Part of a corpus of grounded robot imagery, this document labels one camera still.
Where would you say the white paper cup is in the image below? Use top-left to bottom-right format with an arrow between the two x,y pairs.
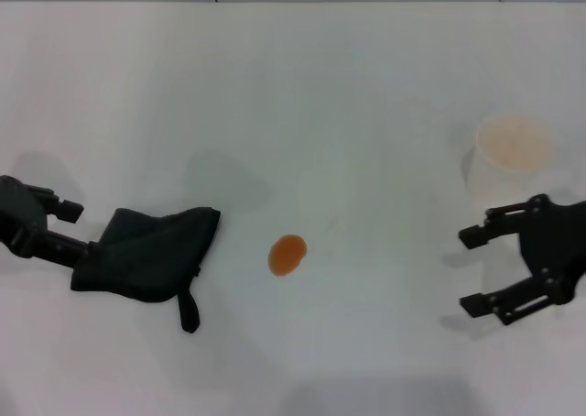
460,113 -> 556,209

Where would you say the orange liquid stain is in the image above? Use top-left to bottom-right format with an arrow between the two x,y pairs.
267,234 -> 309,279

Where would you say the dark blue rag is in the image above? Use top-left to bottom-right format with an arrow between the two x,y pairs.
70,206 -> 222,334

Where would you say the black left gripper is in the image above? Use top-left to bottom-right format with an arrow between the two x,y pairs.
0,174 -> 92,269

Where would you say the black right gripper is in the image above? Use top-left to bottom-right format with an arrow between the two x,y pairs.
459,194 -> 586,327

